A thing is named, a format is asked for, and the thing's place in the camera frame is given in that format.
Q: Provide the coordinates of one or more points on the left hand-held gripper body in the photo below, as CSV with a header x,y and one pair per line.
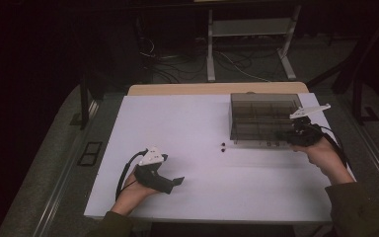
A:
x,y
150,159

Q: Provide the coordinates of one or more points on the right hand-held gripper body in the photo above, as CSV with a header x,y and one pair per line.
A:
x,y
306,136

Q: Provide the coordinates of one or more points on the smoky transparent storage box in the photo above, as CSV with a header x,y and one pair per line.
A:
x,y
260,115

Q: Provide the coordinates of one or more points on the person's right hand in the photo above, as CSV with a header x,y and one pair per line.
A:
x,y
325,158

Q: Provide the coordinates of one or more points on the person's left hand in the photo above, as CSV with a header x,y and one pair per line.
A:
x,y
131,195

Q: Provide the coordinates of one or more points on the black stand with foot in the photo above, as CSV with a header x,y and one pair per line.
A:
x,y
85,105
360,105

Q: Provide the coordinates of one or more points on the wooden table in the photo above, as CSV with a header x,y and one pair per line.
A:
x,y
217,88

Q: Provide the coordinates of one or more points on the white metal stand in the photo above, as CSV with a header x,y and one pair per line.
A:
x,y
250,28

